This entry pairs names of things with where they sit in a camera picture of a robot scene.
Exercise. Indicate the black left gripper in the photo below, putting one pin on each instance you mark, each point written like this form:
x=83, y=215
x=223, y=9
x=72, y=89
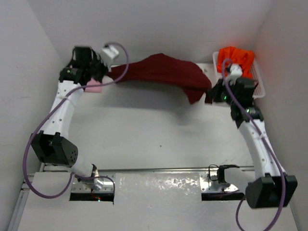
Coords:
x=98, y=60

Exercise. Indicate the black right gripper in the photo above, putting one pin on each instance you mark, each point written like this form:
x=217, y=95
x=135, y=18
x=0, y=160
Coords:
x=213, y=92

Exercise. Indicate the pink t-shirt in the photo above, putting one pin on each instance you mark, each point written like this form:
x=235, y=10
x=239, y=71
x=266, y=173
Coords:
x=93, y=87

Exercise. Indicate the dark red t-shirt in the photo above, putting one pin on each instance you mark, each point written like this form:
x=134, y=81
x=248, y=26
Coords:
x=160, y=68

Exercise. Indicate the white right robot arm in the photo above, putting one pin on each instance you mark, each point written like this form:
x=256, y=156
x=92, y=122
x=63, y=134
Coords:
x=271, y=186

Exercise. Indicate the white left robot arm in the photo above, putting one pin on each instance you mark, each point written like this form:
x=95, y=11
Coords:
x=50, y=142

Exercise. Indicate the white plastic basket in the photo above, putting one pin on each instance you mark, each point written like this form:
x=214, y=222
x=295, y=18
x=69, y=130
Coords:
x=257, y=76

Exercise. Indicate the orange t-shirt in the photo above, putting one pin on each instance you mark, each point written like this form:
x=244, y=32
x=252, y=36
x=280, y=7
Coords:
x=244, y=58

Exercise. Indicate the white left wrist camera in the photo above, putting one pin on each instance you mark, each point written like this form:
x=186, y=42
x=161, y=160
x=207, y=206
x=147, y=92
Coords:
x=109, y=54

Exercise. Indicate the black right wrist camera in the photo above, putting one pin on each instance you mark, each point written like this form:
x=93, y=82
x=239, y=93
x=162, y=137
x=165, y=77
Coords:
x=234, y=71

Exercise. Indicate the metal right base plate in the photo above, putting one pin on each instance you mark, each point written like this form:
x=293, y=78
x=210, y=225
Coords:
x=209, y=184

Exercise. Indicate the metal base plate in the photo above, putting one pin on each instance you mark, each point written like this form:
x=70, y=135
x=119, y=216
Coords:
x=209, y=184
x=99, y=185

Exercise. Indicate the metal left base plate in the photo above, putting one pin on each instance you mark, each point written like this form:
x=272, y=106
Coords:
x=99, y=185

